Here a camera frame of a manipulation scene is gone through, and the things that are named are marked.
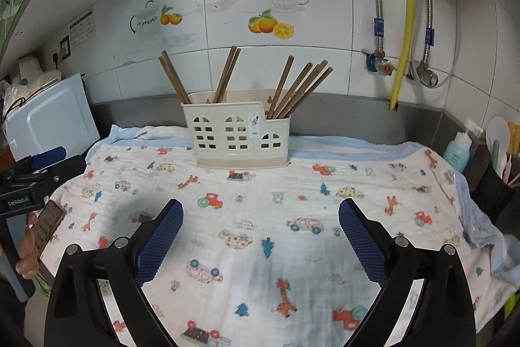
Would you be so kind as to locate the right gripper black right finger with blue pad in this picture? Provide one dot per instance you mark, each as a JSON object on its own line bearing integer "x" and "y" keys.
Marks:
{"x": 443, "y": 314}

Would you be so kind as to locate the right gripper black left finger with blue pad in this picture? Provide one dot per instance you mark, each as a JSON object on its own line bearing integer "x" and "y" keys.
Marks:
{"x": 76, "y": 312}

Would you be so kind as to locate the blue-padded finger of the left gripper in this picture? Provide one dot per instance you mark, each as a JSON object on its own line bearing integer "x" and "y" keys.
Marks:
{"x": 47, "y": 159}

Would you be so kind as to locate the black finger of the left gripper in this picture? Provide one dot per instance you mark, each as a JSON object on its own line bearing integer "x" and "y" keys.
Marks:
{"x": 64, "y": 170}

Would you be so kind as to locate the wooden chopstick long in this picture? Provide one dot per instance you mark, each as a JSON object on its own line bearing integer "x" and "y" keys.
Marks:
{"x": 174, "y": 80}

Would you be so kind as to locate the wooden chopstick pair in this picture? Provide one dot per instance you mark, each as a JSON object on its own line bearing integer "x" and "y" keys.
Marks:
{"x": 224, "y": 73}

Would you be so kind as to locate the white kitchen appliance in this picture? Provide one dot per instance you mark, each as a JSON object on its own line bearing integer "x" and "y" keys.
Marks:
{"x": 29, "y": 74}

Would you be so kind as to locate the person's left hand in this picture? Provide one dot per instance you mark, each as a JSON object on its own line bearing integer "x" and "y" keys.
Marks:
{"x": 28, "y": 265}

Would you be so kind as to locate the white microwave oven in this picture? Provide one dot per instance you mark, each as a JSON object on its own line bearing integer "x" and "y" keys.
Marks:
{"x": 59, "y": 116}

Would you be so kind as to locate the smartphone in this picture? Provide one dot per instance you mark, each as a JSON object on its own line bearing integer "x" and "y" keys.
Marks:
{"x": 50, "y": 217}

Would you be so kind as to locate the black utensil container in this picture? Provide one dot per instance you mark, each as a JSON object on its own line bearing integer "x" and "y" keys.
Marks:
{"x": 498, "y": 201}

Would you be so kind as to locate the teal soap pump bottle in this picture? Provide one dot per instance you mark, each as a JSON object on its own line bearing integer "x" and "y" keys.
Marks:
{"x": 458, "y": 151}

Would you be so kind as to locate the beige plastic utensil holder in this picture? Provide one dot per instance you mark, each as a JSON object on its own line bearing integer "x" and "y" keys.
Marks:
{"x": 235, "y": 133}

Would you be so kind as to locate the cartoon print white cloth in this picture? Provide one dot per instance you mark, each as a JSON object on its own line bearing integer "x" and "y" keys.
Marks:
{"x": 255, "y": 263}

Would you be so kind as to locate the white rice spoon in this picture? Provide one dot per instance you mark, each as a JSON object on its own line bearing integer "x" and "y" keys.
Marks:
{"x": 497, "y": 139}

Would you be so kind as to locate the chrome angle valve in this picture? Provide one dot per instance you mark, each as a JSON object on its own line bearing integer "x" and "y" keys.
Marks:
{"x": 424, "y": 75}

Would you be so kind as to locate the wall power socket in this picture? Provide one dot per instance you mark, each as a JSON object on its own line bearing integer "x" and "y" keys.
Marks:
{"x": 65, "y": 48}

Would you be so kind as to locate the red-handled water valve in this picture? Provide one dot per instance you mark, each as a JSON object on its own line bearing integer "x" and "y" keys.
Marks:
{"x": 376, "y": 62}

